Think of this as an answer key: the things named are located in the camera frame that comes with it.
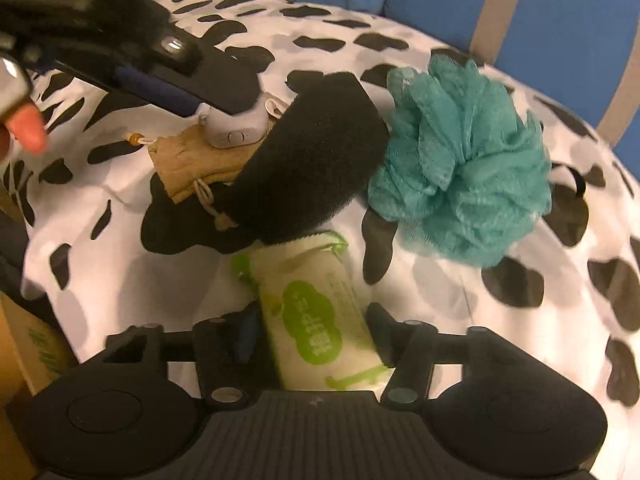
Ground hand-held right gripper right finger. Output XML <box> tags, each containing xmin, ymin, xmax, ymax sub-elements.
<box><xmin>365</xmin><ymin>302</ymin><xmax>507</xmax><ymax>407</ymax></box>

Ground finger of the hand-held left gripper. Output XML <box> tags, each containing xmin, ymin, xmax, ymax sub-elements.
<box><xmin>50</xmin><ymin>57</ymin><xmax>203</xmax><ymax>117</ymax></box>
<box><xmin>170</xmin><ymin>47</ymin><xmax>262</xmax><ymax>114</ymax></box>

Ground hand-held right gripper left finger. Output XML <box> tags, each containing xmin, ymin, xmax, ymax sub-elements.
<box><xmin>100</xmin><ymin>307</ymin><xmax>261</xmax><ymax>407</ymax></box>

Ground white small device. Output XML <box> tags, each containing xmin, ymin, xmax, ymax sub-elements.
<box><xmin>198</xmin><ymin>97</ymin><xmax>291</xmax><ymax>150</ymax></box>

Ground green wet wipes packet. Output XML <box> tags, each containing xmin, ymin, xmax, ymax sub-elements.
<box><xmin>230</xmin><ymin>230</ymin><xmax>399</xmax><ymax>392</ymax></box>

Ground brown drawstring pouch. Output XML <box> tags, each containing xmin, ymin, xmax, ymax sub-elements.
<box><xmin>125</xmin><ymin>125</ymin><xmax>275</xmax><ymax>231</ymax></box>

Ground black foam sponge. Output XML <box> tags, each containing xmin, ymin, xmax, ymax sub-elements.
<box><xmin>220</xmin><ymin>72</ymin><xmax>391</xmax><ymax>246</ymax></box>

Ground teal mesh bath loofah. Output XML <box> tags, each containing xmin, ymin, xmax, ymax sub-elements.
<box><xmin>367</xmin><ymin>52</ymin><xmax>553</xmax><ymax>266</ymax></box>

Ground brown cardboard box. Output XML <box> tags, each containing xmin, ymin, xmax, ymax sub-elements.
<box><xmin>0</xmin><ymin>292</ymin><xmax>77</xmax><ymax>480</ymax></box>

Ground person's left hand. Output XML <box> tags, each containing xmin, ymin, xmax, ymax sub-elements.
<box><xmin>0</xmin><ymin>97</ymin><xmax>49</xmax><ymax>157</ymax></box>

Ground cow print blanket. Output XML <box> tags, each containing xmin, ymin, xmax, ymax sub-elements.
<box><xmin>0</xmin><ymin>0</ymin><xmax>640</xmax><ymax>441</ymax></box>

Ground blue striped pillow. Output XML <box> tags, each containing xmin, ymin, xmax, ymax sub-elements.
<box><xmin>185</xmin><ymin>0</ymin><xmax>640</xmax><ymax>161</ymax></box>

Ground black hair tie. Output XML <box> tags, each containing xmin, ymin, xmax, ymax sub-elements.
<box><xmin>550</xmin><ymin>162</ymin><xmax>587</xmax><ymax>199</ymax></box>

